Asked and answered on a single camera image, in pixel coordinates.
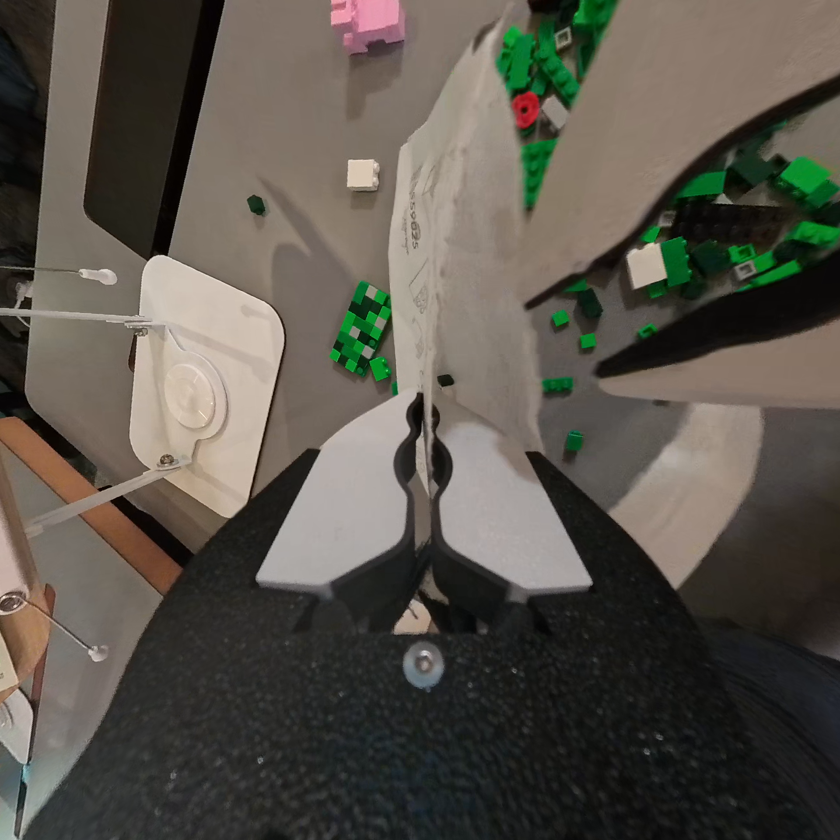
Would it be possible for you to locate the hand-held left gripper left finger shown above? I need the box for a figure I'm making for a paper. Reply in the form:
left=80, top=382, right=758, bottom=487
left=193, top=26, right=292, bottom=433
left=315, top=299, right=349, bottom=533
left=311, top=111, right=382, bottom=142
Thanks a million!
left=255, top=392, right=424, bottom=601

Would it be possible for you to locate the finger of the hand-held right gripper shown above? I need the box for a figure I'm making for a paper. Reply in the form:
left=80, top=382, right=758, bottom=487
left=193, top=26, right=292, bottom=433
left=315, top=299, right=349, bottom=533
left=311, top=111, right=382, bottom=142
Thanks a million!
left=524, top=0, right=840, bottom=311
left=594, top=259, right=840, bottom=411

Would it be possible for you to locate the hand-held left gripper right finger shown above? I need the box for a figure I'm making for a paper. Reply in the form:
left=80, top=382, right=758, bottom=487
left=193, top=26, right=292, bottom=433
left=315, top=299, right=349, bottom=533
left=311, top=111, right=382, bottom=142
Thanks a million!
left=430, top=410, right=593, bottom=601

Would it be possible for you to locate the white printed paper bag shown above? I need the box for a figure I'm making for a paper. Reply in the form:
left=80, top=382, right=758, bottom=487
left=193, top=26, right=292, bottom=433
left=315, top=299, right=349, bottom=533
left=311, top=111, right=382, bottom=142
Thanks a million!
left=387, top=3, right=547, bottom=487

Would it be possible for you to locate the green studded baseplate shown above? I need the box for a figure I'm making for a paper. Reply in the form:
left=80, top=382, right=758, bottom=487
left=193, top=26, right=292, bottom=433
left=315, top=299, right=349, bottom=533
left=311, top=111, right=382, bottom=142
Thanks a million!
left=521, top=138, right=560, bottom=211

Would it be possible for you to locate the long black plate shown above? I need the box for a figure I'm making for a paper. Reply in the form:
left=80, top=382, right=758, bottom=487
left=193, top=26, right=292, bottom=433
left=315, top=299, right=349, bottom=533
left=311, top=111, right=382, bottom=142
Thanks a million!
left=669, top=203, right=788, bottom=245

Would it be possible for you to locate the pile of green toy bricks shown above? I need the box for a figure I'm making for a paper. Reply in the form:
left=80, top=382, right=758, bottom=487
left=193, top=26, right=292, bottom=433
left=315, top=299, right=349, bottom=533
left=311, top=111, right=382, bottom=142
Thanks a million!
left=495, top=0, right=840, bottom=460

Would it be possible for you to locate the green pixel pattern panel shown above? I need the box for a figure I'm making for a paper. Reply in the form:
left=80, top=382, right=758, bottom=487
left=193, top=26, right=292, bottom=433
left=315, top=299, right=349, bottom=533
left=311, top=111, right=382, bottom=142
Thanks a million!
left=330, top=281, right=393, bottom=379

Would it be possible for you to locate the pink toy brick pig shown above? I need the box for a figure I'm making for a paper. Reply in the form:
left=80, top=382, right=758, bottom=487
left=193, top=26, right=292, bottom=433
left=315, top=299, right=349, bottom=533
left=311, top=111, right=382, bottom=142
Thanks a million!
left=330, top=0, right=406, bottom=55

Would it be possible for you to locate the person's dark blue clothing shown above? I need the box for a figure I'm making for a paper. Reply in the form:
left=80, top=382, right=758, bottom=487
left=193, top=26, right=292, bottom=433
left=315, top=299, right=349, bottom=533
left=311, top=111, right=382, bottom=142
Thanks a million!
left=682, top=617, right=840, bottom=840

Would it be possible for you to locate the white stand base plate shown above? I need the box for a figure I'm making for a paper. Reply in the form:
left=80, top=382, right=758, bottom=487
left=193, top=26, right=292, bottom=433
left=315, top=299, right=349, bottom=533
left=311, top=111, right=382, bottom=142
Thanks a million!
left=0, top=255, right=287, bottom=539

